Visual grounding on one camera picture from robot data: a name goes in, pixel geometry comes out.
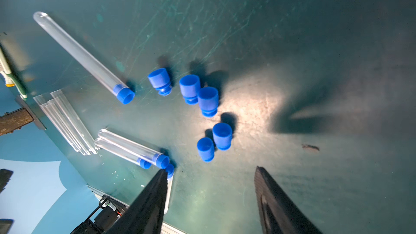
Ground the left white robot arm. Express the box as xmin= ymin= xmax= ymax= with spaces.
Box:
xmin=71 ymin=195 xmax=128 ymax=234

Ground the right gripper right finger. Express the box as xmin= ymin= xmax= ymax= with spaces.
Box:
xmin=254 ymin=166 xmax=321 ymax=234

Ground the green handled small tool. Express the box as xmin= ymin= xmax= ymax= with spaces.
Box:
xmin=0 ymin=45 xmax=28 ymax=100

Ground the pink cherry blossom tree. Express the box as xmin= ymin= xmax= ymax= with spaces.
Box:
xmin=0 ymin=108 xmax=34 ymax=135

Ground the test tube middle lower diagonal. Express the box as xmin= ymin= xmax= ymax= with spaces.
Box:
xmin=94 ymin=138 xmax=151 ymax=170

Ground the test tube horizontal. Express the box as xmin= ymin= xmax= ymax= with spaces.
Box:
xmin=48 ymin=99 xmax=97 ymax=156

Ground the black square tree base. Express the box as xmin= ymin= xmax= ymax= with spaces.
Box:
xmin=15 ymin=96 xmax=47 ymax=131

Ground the blue stopper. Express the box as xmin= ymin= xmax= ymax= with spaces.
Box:
xmin=197 ymin=87 xmax=219 ymax=118
xmin=212 ymin=122 xmax=232 ymax=151
xmin=179 ymin=74 xmax=201 ymax=105
xmin=148 ymin=68 xmax=172 ymax=96
xmin=197 ymin=137 xmax=215 ymax=163

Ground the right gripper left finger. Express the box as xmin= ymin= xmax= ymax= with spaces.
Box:
xmin=108 ymin=169 xmax=167 ymax=234

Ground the test tube diagonal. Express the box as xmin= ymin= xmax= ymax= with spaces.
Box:
xmin=98 ymin=129 xmax=170 ymax=169
xmin=94 ymin=138 xmax=151 ymax=170

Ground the test tube middle upper diagonal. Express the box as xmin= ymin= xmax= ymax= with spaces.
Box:
xmin=98 ymin=129 xmax=170 ymax=169

